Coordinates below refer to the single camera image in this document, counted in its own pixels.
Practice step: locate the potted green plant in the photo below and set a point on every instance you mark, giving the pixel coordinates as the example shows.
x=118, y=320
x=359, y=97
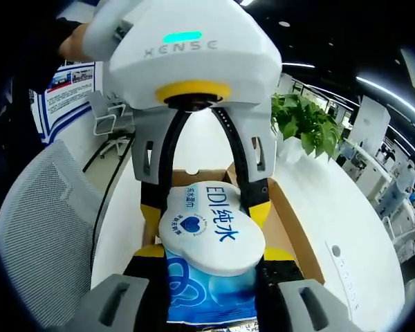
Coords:
x=304, y=121

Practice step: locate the grey mesh office chair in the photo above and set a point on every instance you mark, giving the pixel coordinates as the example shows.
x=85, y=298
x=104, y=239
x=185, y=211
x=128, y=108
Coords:
x=48, y=207

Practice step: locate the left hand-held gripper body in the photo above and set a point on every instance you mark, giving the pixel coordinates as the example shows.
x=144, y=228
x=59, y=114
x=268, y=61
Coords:
x=193, y=69

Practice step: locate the white table socket strip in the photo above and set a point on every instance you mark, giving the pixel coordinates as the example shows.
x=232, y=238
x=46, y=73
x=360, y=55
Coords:
x=346, y=276

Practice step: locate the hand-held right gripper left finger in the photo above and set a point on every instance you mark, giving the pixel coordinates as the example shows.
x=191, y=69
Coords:
x=141, y=297

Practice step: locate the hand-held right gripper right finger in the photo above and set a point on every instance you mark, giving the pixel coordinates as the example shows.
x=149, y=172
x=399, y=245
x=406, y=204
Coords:
x=280, y=304

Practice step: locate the wall poster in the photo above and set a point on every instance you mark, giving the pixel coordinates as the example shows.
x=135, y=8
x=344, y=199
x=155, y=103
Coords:
x=69, y=90

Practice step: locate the person's dark shirt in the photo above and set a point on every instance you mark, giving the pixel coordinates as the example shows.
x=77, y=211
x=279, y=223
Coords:
x=31, y=52

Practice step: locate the brown cardboard shoe box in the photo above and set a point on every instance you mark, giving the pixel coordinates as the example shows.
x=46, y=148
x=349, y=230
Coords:
x=287, y=224

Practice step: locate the white blue soft wipes pack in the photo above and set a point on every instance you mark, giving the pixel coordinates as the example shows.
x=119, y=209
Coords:
x=211, y=242

